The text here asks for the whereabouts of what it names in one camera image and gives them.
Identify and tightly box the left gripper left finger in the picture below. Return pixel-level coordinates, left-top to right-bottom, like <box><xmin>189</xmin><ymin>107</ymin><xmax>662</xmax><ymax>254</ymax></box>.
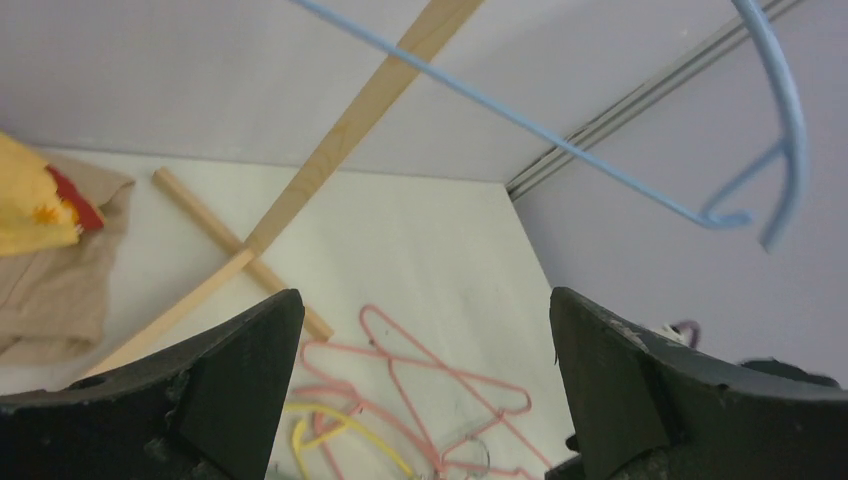
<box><xmin>1</xmin><ymin>289</ymin><xmax>305</xmax><ymax>479</ymax></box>

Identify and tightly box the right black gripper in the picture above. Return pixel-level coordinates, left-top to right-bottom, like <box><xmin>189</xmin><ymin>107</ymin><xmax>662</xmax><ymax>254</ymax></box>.
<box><xmin>739</xmin><ymin>358</ymin><xmax>841</xmax><ymax>389</ymax></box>

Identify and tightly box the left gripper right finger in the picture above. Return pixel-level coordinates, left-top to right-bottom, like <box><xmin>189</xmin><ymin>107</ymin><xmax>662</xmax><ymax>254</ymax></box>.
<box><xmin>547</xmin><ymin>287</ymin><xmax>847</xmax><ymax>479</ymax></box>

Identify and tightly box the light blue hanger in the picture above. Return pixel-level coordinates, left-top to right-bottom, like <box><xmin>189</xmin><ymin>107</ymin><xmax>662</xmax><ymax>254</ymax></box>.
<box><xmin>291</xmin><ymin>0</ymin><xmax>810</xmax><ymax>254</ymax></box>

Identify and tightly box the yellow hanger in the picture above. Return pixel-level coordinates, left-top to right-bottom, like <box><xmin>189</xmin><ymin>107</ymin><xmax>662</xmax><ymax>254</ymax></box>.
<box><xmin>283</xmin><ymin>403</ymin><xmax>419</xmax><ymax>479</ymax></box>

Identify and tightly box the pink plastic hanger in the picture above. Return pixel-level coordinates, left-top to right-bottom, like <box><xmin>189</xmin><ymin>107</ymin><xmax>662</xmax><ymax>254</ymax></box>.
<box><xmin>312</xmin><ymin>412</ymin><xmax>348</xmax><ymax>479</ymax></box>

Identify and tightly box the beige cloth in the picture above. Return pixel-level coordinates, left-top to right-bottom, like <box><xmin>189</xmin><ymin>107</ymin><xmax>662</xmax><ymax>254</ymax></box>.
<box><xmin>1</xmin><ymin>153</ymin><xmax>135</xmax><ymax>366</ymax></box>

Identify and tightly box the yellow garment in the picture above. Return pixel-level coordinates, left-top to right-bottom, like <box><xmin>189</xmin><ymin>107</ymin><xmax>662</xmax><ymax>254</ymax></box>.
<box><xmin>1</xmin><ymin>134</ymin><xmax>105</xmax><ymax>256</ymax></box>

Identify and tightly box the wooden clothes rack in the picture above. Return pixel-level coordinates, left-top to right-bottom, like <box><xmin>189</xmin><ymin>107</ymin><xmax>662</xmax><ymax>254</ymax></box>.
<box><xmin>86</xmin><ymin>1</ymin><xmax>481</xmax><ymax>377</ymax></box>

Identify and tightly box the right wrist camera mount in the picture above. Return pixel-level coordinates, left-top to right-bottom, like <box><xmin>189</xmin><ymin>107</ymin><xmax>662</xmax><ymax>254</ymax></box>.
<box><xmin>653</xmin><ymin>324</ymin><xmax>689</xmax><ymax>346</ymax></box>

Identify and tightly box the pink wire hanger upper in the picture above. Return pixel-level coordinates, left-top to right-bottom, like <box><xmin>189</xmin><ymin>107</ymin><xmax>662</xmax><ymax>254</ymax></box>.
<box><xmin>301</xmin><ymin>305</ymin><xmax>534</xmax><ymax>465</ymax></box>

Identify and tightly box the pink wire hanger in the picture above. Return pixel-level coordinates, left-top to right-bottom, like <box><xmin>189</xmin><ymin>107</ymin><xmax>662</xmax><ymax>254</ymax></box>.
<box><xmin>301</xmin><ymin>305</ymin><xmax>534</xmax><ymax>465</ymax></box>
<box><xmin>299</xmin><ymin>351</ymin><xmax>552</xmax><ymax>479</ymax></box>

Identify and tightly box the pink wire hanger lower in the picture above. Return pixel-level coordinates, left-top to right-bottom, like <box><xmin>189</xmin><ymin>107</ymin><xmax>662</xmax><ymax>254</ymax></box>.
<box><xmin>299</xmin><ymin>351</ymin><xmax>552</xmax><ymax>479</ymax></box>

